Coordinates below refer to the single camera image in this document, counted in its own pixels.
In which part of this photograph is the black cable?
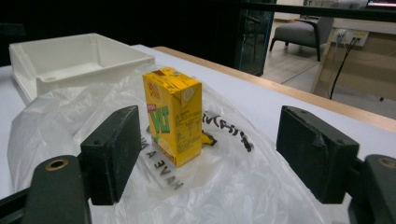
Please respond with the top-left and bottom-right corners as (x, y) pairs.
(329, 36), (361, 101)

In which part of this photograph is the clear plastic bag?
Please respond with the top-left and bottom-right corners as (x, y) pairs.
(7, 63), (349, 224)

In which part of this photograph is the white plastic tray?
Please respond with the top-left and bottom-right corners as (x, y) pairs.
(8, 32), (156, 103)

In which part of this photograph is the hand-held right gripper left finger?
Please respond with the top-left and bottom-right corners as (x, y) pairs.
(79, 105), (143, 206)

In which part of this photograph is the wooden desk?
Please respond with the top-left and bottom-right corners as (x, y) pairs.
(309, 18), (396, 102)

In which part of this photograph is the yellow drink carton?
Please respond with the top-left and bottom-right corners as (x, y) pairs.
(142, 66), (204, 169)

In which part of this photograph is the grey armchair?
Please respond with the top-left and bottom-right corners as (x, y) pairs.
(269, 1), (368, 63)

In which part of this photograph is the white power strip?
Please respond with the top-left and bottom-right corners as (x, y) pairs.
(332, 28), (370, 48)

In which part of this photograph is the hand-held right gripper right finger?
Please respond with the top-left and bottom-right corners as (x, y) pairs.
(276, 105), (361, 205)

